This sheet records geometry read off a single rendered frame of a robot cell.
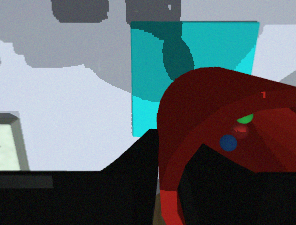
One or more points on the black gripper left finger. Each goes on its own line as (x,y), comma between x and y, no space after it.
(123,193)

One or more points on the tan wooden block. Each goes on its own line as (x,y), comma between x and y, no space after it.
(158,219)

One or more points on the blue marble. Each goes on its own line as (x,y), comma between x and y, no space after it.
(228,142)

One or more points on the green marble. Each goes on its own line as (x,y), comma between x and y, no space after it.
(245,119)

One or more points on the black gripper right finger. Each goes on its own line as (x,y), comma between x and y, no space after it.
(214,190)

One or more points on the red ball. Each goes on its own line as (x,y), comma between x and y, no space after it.
(239,130)

